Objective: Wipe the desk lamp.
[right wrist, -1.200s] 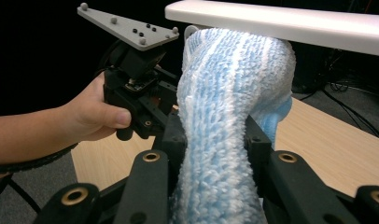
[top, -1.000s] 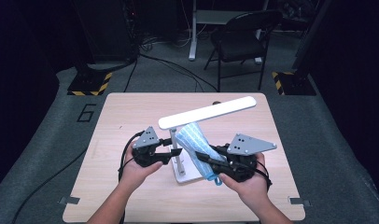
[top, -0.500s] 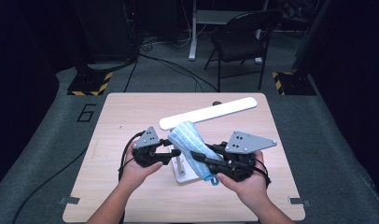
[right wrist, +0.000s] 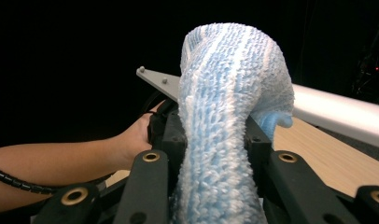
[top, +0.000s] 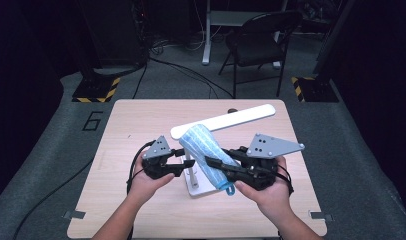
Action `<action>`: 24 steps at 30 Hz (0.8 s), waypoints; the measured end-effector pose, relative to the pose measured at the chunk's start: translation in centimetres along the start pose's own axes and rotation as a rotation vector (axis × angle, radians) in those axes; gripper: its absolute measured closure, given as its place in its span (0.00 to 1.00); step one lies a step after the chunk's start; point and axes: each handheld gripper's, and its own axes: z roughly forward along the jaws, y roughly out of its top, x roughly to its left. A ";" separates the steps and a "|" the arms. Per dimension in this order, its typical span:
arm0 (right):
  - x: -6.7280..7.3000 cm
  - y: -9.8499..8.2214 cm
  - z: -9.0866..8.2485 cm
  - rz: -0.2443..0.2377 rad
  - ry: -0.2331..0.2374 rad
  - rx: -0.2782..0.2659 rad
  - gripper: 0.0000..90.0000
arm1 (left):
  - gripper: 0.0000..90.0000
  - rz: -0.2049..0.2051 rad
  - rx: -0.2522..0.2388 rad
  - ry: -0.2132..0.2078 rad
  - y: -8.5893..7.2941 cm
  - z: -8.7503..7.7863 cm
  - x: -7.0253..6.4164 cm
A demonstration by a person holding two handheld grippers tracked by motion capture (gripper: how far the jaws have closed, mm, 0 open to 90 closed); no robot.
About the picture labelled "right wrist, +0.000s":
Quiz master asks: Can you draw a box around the dark equipment cabinet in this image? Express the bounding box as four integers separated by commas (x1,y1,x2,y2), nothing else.
350,46,379,106

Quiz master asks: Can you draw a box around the left hand-held gripper cable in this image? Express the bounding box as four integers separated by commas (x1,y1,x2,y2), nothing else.
0,166,116,196

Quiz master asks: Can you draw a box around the white desk lamp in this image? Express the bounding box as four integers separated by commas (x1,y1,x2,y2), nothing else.
291,83,379,151

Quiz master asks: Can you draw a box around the blue striped cleaning cloth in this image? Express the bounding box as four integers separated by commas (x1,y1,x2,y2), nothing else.
169,21,295,224

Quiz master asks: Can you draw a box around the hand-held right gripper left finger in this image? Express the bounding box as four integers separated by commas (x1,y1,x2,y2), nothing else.
161,106,188,188

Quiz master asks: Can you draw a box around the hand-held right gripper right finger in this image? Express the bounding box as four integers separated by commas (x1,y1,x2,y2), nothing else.
246,115,274,197

